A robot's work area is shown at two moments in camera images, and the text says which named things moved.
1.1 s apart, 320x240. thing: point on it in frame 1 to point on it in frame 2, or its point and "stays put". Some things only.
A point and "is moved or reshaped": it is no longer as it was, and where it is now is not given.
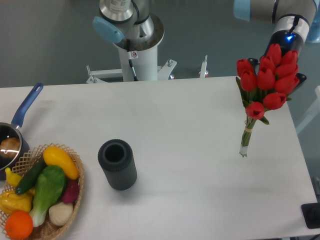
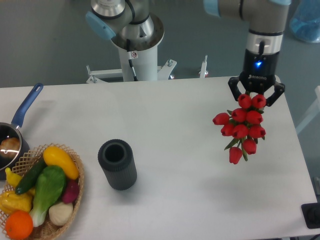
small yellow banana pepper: [13, 178] stays put
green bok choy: [49, 183] stays put
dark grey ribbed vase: [116, 157] stays put
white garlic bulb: [61, 213] stays put
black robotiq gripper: [287, 40] to [258, 75]
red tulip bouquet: [266, 84] is moved or reshaped
